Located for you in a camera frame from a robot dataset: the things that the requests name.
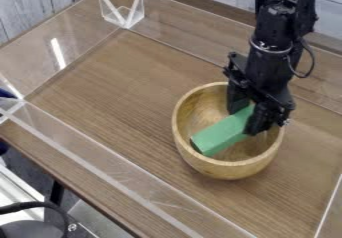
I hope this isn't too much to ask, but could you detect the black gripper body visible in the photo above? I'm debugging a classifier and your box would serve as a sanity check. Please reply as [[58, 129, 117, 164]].
[[224, 37, 296, 126]]

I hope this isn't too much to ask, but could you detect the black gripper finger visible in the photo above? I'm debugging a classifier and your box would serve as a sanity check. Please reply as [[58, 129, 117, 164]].
[[228, 81, 250, 114], [245, 101, 281, 136]]

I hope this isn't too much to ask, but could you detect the green rectangular block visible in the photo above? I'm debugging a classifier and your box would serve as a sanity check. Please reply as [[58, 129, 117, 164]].
[[190, 105, 254, 157]]

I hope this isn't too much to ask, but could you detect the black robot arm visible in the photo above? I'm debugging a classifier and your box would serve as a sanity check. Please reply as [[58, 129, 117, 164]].
[[225, 0, 319, 136]]

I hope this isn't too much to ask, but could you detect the brown wooden bowl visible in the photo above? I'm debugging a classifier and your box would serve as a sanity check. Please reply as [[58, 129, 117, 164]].
[[172, 82, 285, 180]]

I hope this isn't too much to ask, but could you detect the black table leg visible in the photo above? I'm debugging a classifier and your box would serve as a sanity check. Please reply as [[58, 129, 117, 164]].
[[50, 181, 66, 206]]

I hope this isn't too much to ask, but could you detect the clear acrylic enclosure wall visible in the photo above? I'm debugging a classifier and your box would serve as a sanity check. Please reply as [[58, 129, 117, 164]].
[[0, 0, 342, 238]]

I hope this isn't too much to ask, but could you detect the clear acrylic corner bracket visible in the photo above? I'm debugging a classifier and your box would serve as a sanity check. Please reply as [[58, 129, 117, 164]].
[[99, 0, 145, 29]]

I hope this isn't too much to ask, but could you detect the grey metal base plate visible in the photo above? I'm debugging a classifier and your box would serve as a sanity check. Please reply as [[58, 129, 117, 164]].
[[0, 219, 99, 238]]

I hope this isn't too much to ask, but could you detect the black cable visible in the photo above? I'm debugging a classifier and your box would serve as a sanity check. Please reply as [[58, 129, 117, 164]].
[[0, 200, 71, 238]]

